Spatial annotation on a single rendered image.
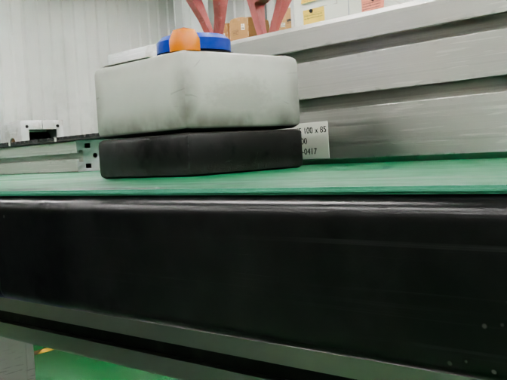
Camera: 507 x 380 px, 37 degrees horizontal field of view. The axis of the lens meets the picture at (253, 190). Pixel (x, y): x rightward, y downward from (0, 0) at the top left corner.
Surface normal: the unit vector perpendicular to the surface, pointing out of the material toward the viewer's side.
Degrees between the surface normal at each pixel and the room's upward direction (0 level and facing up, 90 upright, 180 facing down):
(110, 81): 90
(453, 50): 90
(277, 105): 90
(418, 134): 90
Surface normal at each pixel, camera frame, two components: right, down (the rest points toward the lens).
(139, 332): -0.67, 0.07
